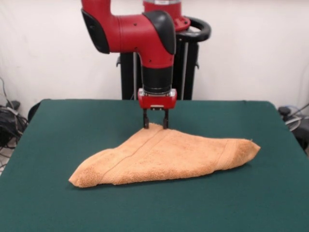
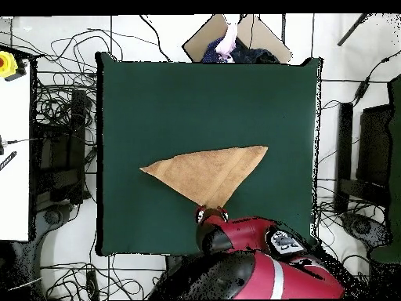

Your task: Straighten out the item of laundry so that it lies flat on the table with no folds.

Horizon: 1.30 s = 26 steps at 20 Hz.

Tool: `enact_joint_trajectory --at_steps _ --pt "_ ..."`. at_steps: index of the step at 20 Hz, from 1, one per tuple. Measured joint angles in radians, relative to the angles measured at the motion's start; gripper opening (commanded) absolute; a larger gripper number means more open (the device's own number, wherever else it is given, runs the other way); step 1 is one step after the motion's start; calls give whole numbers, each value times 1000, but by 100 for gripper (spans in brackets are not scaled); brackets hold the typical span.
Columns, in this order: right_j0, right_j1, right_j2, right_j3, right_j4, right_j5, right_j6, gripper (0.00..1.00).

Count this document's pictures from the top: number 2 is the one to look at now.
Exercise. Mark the white desk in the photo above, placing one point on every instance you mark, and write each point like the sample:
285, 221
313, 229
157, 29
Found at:
14, 156

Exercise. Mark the tan terry towel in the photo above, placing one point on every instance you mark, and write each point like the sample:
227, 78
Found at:
206, 172

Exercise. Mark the brown cardboard box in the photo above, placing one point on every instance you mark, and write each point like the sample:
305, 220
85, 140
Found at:
203, 34

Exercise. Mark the dark green table cloth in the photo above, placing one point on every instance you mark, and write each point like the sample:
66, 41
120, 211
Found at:
188, 100

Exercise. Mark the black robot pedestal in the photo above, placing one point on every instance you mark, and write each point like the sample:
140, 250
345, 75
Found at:
174, 263

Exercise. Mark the black upright bar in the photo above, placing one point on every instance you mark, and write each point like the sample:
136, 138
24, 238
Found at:
344, 141

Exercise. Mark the pale pink cloth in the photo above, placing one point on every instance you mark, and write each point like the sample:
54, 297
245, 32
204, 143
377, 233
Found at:
227, 40

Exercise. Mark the black thin rod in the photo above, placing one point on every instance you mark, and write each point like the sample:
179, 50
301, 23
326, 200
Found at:
352, 29

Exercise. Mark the dark blue laundry pile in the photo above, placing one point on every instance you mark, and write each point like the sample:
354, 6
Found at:
257, 55

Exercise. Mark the grey caster wheel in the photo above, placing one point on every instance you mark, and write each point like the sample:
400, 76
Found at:
363, 227
52, 216

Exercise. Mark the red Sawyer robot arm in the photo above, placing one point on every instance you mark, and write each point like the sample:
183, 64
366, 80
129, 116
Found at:
300, 279

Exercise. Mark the black equipment stand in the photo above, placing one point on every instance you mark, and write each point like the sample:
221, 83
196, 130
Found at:
59, 156

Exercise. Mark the yellow emergency stop button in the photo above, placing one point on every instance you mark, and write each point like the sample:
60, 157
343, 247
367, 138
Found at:
7, 64

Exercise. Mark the black flat box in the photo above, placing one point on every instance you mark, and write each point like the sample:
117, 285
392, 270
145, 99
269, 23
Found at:
374, 147

